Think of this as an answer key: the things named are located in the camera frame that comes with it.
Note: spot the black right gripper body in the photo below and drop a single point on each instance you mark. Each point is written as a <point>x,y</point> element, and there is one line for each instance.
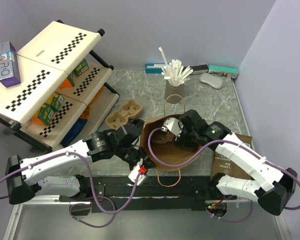
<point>188,136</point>

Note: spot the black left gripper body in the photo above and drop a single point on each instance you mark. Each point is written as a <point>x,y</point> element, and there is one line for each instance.
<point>132,155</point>

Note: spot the brown paper bag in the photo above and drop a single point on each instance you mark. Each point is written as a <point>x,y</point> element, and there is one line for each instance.
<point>166,157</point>

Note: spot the brown pulp cup carrier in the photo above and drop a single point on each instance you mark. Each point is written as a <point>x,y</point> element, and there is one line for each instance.
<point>130,110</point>

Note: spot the black plastic cup lid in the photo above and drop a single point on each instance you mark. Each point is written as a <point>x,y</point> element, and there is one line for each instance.
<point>139,123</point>

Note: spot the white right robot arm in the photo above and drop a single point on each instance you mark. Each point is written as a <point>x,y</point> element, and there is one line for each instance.
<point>271,186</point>

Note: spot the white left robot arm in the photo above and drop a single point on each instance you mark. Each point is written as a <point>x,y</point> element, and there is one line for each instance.
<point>32,177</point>

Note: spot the brown coffee bean pouch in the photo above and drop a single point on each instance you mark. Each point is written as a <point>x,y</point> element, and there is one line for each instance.
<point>221,164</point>

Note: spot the grey straw holder cup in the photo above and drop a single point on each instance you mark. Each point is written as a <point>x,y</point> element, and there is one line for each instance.
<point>171,92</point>

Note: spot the white wrapped straws bundle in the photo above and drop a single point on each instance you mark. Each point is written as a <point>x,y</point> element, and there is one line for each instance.
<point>174,72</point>

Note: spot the black rectangular device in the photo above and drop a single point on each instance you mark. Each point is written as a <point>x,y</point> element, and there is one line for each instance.
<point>199,69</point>

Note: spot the teal long box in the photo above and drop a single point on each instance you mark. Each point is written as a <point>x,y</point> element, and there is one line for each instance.
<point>223,71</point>

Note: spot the teal flat box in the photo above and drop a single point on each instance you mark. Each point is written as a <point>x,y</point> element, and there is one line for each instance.
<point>154,68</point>

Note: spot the beige checkered shelf rack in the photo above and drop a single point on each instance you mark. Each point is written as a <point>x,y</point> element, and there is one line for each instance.
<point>44,63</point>

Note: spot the green box lower shelf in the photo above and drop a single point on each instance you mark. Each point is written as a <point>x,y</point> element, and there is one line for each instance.
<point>51,106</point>

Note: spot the green box shelf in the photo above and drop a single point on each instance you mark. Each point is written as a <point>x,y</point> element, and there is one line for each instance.
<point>51,106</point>
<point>81,68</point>

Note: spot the orange box on shelf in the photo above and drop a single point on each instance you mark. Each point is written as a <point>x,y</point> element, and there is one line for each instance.
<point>69,81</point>

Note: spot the green box upper shelf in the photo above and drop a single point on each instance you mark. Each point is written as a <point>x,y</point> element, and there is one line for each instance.
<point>81,68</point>

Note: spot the purple cardboard box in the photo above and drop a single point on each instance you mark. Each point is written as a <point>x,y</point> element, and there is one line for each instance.
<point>9,69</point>

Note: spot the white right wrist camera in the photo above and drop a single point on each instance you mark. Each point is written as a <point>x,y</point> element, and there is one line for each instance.
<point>173,125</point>

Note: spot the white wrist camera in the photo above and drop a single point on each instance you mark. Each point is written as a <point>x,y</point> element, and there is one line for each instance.
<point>138,175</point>
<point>173,125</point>

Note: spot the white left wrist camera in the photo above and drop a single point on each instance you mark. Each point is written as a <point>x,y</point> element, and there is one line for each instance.
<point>138,175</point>

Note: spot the black mounting base rail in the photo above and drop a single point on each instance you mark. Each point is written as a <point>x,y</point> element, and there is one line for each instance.
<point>114,192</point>

